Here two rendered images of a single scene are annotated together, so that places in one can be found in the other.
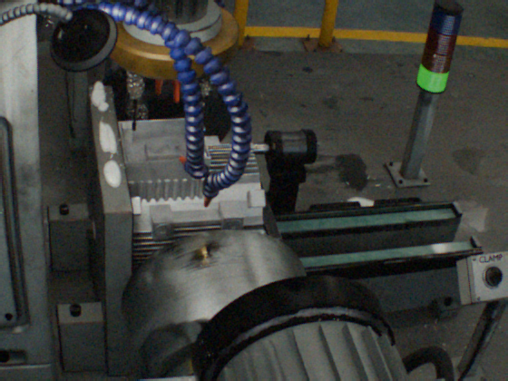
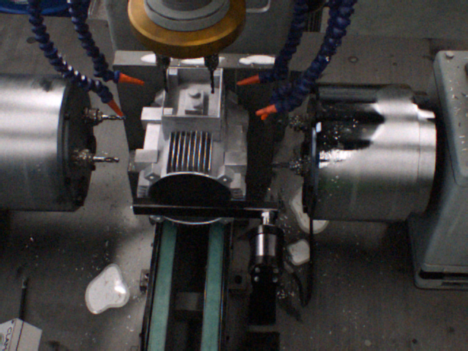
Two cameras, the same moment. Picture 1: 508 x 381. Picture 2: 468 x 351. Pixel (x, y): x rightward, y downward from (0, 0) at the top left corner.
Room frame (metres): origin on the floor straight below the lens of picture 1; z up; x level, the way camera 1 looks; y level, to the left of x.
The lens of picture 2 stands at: (1.34, -0.66, 2.02)
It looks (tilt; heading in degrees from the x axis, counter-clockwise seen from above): 53 degrees down; 110
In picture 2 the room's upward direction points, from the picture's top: straight up
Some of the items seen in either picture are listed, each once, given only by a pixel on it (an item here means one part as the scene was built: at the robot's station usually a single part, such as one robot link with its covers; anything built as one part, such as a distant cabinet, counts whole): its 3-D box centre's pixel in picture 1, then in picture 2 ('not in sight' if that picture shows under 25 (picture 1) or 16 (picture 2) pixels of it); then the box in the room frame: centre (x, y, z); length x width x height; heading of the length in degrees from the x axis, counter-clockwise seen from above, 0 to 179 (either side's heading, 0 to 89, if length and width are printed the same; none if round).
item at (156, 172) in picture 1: (161, 159); (193, 105); (0.98, 0.12, 1.11); 0.12 x 0.11 x 0.07; 108
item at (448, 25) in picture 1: (445, 17); not in sight; (1.44, -0.34, 1.19); 0.06 x 0.06 x 0.04
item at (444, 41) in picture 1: (442, 37); not in sight; (1.44, -0.34, 1.14); 0.06 x 0.06 x 0.04
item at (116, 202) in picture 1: (84, 234); (201, 110); (0.95, 0.23, 0.97); 0.30 x 0.11 x 0.34; 18
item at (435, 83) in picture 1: (433, 75); not in sight; (1.44, -0.34, 1.05); 0.06 x 0.06 x 0.04
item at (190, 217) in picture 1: (184, 207); (194, 156); (0.99, 0.08, 1.01); 0.20 x 0.19 x 0.19; 108
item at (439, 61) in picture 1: (437, 56); not in sight; (1.44, -0.34, 1.10); 0.06 x 0.06 x 0.04
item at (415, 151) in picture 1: (428, 93); not in sight; (1.44, -0.34, 1.01); 0.08 x 0.08 x 0.42; 18
